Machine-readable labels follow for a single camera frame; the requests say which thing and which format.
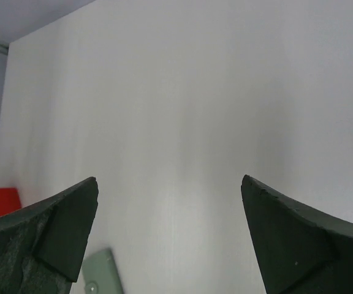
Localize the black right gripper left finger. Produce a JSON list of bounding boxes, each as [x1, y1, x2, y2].
[[0, 177, 99, 293]]

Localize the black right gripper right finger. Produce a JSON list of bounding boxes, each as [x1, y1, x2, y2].
[[241, 175, 353, 293]]

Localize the green leather card holder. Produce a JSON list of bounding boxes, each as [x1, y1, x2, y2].
[[82, 248, 124, 294]]

